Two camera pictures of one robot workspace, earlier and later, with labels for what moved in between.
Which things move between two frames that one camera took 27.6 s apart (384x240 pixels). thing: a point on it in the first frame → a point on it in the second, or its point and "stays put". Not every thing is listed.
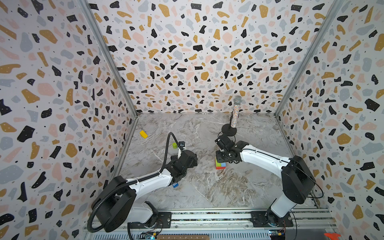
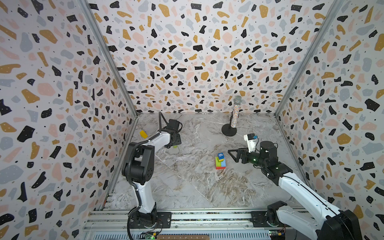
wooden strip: x=183 y=237 stays put
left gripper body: x=194 y=162 → x=177 y=140
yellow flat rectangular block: x=143 y=134 stays put
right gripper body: x=225 y=146 → x=244 y=155
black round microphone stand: x=227 y=130 stays put
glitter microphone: x=237 y=100 stays put
